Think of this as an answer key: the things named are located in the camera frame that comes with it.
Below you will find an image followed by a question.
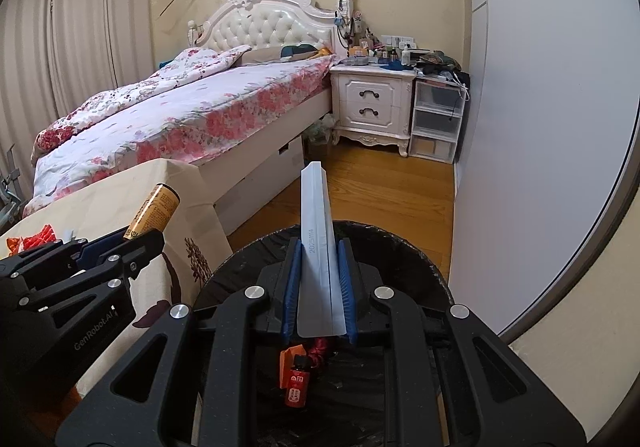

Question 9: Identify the beige curtain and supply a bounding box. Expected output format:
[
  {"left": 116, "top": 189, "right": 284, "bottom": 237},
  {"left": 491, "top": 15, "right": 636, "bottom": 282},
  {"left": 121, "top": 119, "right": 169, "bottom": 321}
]
[
  {"left": 50, "top": 0, "right": 166, "bottom": 118},
  {"left": 0, "top": 0, "right": 61, "bottom": 178}
]

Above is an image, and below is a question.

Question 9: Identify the floral quilt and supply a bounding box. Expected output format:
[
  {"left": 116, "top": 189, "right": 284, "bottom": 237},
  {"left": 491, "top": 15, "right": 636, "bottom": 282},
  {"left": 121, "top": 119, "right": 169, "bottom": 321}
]
[{"left": 32, "top": 44, "right": 253, "bottom": 152}]

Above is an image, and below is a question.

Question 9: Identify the dark red knotted ribbon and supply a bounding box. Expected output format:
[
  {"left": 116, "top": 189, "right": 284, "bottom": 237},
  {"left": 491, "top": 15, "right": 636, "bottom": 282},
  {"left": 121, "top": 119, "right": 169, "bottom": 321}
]
[{"left": 305, "top": 337, "right": 328, "bottom": 370}]

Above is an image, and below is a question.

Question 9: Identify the beige pillow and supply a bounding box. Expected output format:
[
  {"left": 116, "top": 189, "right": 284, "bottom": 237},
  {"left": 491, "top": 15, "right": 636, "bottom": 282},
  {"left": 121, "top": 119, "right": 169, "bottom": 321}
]
[{"left": 237, "top": 47, "right": 321, "bottom": 65}]

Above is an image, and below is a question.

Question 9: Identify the white nightstand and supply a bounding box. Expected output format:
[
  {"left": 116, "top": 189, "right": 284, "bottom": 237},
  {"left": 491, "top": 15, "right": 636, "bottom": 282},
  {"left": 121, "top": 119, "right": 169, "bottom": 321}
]
[{"left": 329, "top": 63, "right": 418, "bottom": 158}]

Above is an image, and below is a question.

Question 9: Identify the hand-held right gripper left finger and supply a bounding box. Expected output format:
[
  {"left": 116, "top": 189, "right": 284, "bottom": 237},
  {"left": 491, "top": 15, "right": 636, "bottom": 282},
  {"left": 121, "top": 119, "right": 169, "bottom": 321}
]
[{"left": 55, "top": 237, "right": 305, "bottom": 447}]

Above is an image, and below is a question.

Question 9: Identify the small red bottle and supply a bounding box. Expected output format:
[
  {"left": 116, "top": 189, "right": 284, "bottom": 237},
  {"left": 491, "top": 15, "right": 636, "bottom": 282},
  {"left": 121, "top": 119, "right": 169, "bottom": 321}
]
[{"left": 284, "top": 354, "right": 311, "bottom": 409}]

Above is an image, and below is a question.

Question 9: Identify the gold cylindrical bottle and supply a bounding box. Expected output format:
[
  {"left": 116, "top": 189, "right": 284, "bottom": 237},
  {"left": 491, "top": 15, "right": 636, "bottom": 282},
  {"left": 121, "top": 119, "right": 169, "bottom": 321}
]
[{"left": 123, "top": 183, "right": 181, "bottom": 242}]

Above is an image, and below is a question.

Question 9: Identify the white wardrobe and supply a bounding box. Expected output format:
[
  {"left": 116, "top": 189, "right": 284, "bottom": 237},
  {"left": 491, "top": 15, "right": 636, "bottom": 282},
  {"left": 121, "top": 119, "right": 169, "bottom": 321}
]
[{"left": 450, "top": 0, "right": 640, "bottom": 343}]

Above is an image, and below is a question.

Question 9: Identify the bed with floral sheet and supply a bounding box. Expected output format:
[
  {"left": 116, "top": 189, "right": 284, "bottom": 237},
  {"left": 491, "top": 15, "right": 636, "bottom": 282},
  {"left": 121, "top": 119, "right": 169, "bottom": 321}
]
[{"left": 22, "top": 44, "right": 346, "bottom": 238}]

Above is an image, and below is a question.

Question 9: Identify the teal cloth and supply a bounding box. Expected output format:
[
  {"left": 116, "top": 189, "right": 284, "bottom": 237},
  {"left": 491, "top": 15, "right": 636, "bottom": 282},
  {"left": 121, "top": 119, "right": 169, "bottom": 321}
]
[{"left": 280, "top": 44, "right": 321, "bottom": 58}]

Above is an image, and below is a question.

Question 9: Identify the orange plastic scrap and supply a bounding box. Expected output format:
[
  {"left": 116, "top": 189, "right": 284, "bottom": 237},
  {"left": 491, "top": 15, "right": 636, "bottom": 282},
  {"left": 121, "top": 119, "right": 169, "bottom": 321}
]
[{"left": 279, "top": 346, "right": 301, "bottom": 390}]

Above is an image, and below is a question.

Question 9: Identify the cluster of small bottles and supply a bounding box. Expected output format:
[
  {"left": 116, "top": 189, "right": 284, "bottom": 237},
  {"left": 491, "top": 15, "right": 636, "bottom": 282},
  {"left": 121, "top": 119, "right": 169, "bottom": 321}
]
[{"left": 345, "top": 32, "right": 471, "bottom": 78}]

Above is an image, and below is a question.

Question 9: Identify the black-lined trash bin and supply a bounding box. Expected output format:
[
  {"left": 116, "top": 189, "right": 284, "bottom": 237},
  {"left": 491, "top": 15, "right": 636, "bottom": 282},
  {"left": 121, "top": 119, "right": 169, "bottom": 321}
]
[{"left": 192, "top": 219, "right": 456, "bottom": 447}]

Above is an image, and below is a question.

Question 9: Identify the white tufted headboard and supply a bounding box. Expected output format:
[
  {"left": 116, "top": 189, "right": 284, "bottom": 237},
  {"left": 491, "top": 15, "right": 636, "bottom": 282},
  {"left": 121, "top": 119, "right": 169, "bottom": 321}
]
[{"left": 187, "top": 0, "right": 346, "bottom": 58}]

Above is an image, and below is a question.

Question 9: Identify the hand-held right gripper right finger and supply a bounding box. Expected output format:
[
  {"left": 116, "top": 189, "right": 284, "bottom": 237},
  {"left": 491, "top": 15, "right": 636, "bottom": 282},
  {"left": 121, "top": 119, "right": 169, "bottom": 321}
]
[{"left": 336, "top": 237, "right": 587, "bottom": 447}]

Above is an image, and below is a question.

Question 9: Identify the clear plastic bag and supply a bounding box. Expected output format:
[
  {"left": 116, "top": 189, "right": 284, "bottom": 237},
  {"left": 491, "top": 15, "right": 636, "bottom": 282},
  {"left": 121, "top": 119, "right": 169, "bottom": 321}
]
[{"left": 305, "top": 114, "right": 341, "bottom": 148}]

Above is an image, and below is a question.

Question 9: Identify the clear plastic drawer unit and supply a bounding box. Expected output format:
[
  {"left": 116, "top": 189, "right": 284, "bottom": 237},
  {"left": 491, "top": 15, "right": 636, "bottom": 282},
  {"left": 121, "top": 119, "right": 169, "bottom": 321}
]
[{"left": 407, "top": 77, "right": 466, "bottom": 165}]

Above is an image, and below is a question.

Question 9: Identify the grey office chair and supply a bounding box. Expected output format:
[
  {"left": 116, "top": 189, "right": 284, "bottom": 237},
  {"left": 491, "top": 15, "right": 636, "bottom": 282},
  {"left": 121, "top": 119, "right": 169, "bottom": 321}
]
[{"left": 0, "top": 147, "right": 26, "bottom": 222}]

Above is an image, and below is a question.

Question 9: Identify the white paper strip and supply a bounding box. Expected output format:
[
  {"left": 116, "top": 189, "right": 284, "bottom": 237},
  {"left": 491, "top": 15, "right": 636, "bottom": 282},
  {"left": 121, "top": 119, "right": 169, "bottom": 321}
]
[{"left": 296, "top": 161, "right": 348, "bottom": 339}]

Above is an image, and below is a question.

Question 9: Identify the red foam fruit net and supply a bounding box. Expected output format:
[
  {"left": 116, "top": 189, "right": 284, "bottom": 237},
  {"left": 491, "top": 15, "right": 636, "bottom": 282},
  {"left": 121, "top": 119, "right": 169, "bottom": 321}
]
[{"left": 20, "top": 224, "right": 56, "bottom": 250}]

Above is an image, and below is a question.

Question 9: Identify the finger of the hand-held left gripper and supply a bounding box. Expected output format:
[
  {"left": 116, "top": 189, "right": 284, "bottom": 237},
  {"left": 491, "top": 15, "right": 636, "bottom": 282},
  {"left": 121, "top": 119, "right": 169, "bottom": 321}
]
[
  {"left": 15, "top": 229, "right": 166, "bottom": 312},
  {"left": 0, "top": 227, "right": 128, "bottom": 288}
]

